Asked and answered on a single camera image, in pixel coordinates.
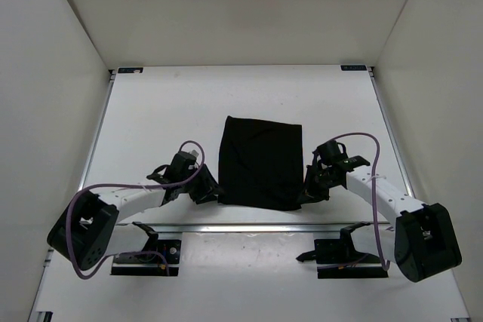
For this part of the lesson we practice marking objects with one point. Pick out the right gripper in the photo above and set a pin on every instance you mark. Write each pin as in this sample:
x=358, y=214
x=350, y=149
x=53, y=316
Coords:
x=309, y=193

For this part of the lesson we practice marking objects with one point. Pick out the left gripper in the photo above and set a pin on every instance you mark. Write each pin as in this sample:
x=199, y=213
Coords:
x=209, y=185

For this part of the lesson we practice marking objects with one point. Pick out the black skirt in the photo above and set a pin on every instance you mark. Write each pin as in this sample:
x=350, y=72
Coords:
x=260, y=164

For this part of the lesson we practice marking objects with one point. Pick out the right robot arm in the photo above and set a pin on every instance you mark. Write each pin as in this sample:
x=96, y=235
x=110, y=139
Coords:
x=419, y=239

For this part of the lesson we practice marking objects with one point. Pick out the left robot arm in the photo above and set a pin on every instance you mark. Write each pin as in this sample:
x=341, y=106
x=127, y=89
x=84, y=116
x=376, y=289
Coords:
x=93, y=228

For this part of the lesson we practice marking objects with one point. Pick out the right table corner label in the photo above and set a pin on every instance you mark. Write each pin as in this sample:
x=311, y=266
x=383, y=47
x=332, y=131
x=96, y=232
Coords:
x=353, y=68

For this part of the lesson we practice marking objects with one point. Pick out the table corner label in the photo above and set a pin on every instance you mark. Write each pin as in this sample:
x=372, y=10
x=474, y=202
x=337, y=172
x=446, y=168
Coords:
x=353, y=68
x=130, y=70

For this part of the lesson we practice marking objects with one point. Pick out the left table corner label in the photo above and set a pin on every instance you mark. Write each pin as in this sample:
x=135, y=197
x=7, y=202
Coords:
x=130, y=70

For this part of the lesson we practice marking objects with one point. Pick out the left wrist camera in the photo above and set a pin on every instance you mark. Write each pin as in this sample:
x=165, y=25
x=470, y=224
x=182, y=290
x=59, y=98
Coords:
x=196, y=156

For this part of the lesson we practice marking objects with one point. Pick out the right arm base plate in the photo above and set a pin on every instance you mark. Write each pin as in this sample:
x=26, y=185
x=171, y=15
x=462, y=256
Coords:
x=338, y=259

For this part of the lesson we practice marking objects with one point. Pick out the aluminium table front rail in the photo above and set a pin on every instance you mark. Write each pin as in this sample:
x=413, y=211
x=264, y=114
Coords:
x=214, y=228

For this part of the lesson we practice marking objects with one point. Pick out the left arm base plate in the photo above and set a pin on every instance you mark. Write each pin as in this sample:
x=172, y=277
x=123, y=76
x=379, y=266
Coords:
x=165, y=263

